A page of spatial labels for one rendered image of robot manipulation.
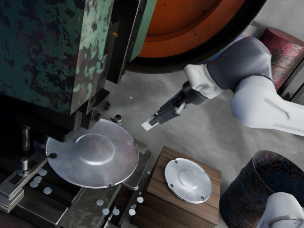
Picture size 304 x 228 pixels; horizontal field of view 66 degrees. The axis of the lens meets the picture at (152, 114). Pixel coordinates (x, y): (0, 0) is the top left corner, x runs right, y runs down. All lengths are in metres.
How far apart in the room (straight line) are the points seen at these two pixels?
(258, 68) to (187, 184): 0.90
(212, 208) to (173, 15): 0.99
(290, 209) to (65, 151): 0.73
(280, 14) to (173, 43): 3.10
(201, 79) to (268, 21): 3.33
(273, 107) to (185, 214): 0.90
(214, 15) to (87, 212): 0.74
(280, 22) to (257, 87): 3.39
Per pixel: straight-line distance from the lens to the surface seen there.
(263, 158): 1.85
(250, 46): 0.60
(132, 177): 0.74
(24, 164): 0.72
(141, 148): 1.03
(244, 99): 0.54
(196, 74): 0.59
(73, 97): 0.44
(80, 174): 0.72
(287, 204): 0.93
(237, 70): 0.60
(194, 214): 1.32
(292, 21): 3.94
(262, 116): 0.55
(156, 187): 1.30
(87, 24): 0.38
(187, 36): 0.86
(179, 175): 1.39
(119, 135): 0.85
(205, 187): 1.43
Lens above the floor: 1.36
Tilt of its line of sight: 36 degrees down
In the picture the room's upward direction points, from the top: 22 degrees clockwise
